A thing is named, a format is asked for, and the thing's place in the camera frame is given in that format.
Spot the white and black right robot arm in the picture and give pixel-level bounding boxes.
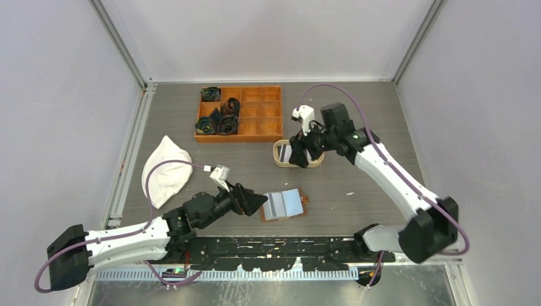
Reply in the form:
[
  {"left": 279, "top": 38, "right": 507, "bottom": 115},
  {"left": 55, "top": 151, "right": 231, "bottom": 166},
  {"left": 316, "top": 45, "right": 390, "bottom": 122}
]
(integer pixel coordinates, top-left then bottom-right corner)
[{"left": 289, "top": 103, "right": 459, "bottom": 263}]

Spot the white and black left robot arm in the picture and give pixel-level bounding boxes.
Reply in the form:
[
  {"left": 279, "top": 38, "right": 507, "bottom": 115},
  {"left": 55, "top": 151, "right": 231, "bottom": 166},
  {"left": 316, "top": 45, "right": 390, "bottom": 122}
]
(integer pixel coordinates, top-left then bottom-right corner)
[{"left": 45, "top": 183, "right": 268, "bottom": 291}]

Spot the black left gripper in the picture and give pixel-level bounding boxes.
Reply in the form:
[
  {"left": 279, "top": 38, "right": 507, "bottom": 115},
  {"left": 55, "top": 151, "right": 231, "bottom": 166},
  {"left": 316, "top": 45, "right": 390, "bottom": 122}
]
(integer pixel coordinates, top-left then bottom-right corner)
[{"left": 198, "top": 180, "right": 267, "bottom": 229}]

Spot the brown leather card holder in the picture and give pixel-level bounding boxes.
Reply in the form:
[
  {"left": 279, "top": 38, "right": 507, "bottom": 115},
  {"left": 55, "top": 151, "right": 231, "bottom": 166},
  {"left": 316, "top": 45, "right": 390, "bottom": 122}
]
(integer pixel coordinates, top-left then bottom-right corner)
[{"left": 260, "top": 188, "right": 309, "bottom": 222}]

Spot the orange wooden compartment box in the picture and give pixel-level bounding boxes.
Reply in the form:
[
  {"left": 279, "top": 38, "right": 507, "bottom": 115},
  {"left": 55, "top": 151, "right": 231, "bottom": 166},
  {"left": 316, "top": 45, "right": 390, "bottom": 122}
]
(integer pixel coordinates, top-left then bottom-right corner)
[{"left": 194, "top": 85, "right": 283, "bottom": 143}]

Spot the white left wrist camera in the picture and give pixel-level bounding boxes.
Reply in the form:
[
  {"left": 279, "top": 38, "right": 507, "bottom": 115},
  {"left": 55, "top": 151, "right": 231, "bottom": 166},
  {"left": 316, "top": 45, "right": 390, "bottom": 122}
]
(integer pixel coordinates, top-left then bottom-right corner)
[{"left": 209, "top": 165, "right": 230, "bottom": 192}]

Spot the aluminium frame rail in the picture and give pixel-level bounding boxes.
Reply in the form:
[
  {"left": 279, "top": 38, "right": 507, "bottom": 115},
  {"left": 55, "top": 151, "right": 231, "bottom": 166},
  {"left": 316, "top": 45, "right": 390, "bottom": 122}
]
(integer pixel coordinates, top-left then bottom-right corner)
[{"left": 78, "top": 236, "right": 464, "bottom": 283}]

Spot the white card with black stripe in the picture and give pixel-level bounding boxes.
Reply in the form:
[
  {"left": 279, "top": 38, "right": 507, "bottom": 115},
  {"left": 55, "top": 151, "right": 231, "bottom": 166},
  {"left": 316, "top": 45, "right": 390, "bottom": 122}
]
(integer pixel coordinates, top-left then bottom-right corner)
[{"left": 278, "top": 144, "right": 292, "bottom": 163}]

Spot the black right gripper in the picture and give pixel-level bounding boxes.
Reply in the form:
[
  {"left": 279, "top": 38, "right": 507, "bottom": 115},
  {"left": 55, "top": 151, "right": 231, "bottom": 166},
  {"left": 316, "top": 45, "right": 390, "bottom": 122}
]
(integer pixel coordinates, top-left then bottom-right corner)
[{"left": 290, "top": 117, "right": 337, "bottom": 168}]

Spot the white cloth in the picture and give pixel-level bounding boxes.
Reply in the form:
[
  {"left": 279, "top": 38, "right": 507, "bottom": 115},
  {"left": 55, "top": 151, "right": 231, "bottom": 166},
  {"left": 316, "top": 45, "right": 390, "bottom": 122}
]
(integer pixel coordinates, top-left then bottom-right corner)
[{"left": 142, "top": 136, "right": 193, "bottom": 209}]

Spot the beige oval tray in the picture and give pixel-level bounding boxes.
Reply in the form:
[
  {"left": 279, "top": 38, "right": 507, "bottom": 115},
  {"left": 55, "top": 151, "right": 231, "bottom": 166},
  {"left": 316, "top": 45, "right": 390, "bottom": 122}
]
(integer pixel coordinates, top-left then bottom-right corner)
[{"left": 272, "top": 140, "right": 325, "bottom": 168}]

